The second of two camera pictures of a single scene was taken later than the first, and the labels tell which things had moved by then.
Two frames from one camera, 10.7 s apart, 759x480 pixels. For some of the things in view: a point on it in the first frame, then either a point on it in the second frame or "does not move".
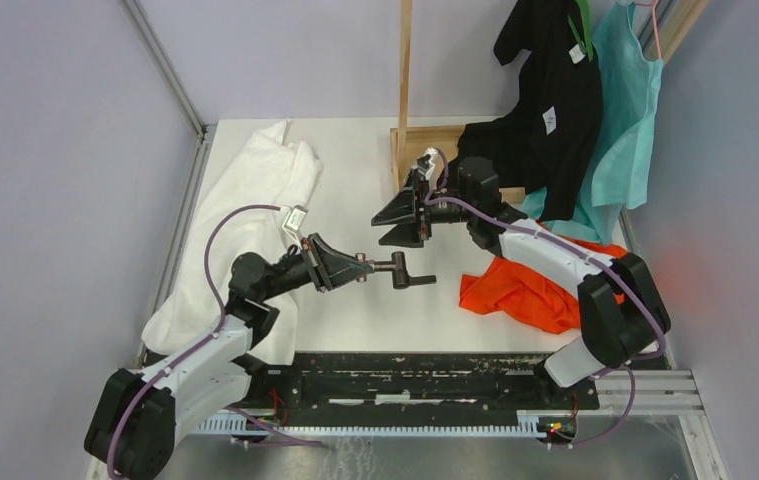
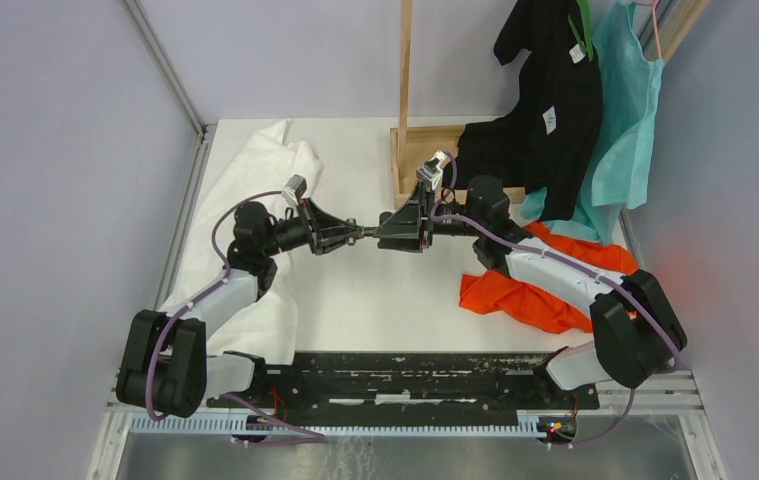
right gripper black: [404, 208] does not move
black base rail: [399, 386] does not move
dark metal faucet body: [401, 279] to [375, 231]
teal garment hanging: [617, 174] does not move
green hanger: [586, 45] does not move
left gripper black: [332, 268] to [333, 231]
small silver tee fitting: [361, 257] to [357, 230]
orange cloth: [527, 296] does not move
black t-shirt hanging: [547, 141] does not move
